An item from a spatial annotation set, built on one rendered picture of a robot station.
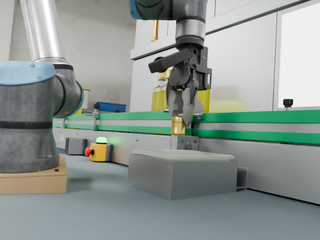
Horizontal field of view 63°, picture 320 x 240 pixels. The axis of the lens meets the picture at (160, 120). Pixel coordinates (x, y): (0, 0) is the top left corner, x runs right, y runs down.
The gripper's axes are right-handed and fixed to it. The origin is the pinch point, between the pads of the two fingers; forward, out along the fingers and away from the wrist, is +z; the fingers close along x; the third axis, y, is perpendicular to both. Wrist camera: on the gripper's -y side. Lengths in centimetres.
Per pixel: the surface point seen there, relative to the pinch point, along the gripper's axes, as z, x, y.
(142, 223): 16.8, -15.1, -20.1
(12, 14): -129, 308, 6
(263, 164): 9.4, -10.9, 20.4
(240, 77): -19.2, 9.6, 38.7
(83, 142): 10, 80, 10
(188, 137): 4.0, 12.0, 16.0
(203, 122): -1.5, 12.0, 22.5
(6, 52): -82, 309, 3
